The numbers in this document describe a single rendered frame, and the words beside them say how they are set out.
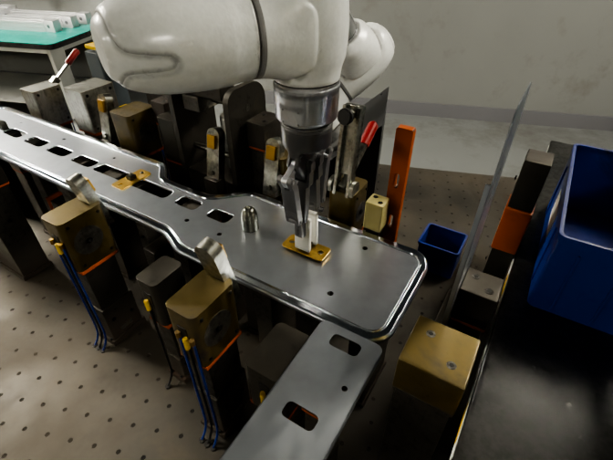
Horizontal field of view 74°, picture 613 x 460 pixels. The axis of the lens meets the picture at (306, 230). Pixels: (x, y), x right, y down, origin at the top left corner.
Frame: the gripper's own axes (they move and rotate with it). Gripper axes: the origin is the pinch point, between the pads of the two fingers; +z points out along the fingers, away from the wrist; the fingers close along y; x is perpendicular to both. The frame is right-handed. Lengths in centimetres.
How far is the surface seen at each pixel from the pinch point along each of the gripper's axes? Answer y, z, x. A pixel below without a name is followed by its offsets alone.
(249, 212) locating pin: 0.7, 0.3, -11.9
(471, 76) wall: -326, 68, -34
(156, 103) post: -19, -5, -56
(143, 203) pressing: 5.3, 4.7, -36.7
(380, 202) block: -11.9, -2.0, 8.6
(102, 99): -14, -5, -70
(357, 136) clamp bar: -14.6, -12.0, 1.7
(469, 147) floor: -271, 106, -13
